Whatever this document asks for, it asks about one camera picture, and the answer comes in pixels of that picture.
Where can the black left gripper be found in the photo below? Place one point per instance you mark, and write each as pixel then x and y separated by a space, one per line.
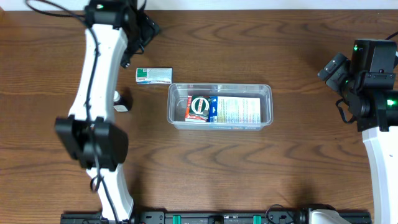
pixel 144 28

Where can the white green toothpaste box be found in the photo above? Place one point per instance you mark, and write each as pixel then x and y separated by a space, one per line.
pixel 154 75

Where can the red white medicine box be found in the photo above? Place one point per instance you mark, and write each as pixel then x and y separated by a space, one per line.
pixel 187 112

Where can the dark green round-label box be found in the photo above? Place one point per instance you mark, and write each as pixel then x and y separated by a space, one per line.
pixel 199 110

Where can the blue white medicine box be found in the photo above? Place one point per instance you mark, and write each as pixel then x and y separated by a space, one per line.
pixel 226 109

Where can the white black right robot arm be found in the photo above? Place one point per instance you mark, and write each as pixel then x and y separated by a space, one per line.
pixel 378 56

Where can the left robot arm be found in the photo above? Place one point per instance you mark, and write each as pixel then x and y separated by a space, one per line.
pixel 115 31

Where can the clear plastic container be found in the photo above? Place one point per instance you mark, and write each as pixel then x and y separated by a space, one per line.
pixel 177 103

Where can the dark brown medicine bottle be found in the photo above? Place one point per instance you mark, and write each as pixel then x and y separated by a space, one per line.
pixel 121 103

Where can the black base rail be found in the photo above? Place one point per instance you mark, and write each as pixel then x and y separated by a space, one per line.
pixel 273 216

